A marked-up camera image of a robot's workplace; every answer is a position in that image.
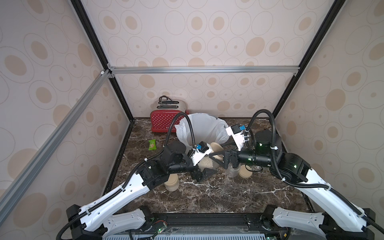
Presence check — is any glass rice jar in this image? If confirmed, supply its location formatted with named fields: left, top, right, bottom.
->
left=225, top=164, right=241, bottom=178
left=164, top=174, right=180, bottom=192
left=198, top=156, right=219, bottom=171

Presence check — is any beige jar lid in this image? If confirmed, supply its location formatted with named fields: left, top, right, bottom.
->
left=210, top=142, right=224, bottom=162
left=239, top=165, right=253, bottom=179

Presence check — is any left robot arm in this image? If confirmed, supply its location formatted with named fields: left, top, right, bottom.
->
left=56, top=112, right=217, bottom=240

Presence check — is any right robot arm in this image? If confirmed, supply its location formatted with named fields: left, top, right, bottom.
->
left=210, top=109, right=384, bottom=240

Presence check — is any white plastic bin liner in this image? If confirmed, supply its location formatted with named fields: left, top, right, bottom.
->
left=175, top=113, right=230, bottom=152

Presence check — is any green snack packet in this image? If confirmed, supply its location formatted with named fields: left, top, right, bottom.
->
left=148, top=139, right=157, bottom=151

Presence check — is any red polka dot toaster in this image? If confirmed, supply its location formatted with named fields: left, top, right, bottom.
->
left=150, top=96, right=188, bottom=133

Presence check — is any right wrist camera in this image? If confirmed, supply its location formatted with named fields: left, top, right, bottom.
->
left=226, top=124, right=251, bottom=151

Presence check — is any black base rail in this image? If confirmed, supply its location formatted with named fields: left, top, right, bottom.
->
left=74, top=211, right=331, bottom=240

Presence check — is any horizontal aluminium rail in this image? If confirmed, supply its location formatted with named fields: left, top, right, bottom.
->
left=110, top=66, right=300, bottom=75

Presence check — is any left side aluminium rail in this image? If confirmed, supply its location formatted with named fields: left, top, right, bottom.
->
left=1, top=70, right=111, bottom=224

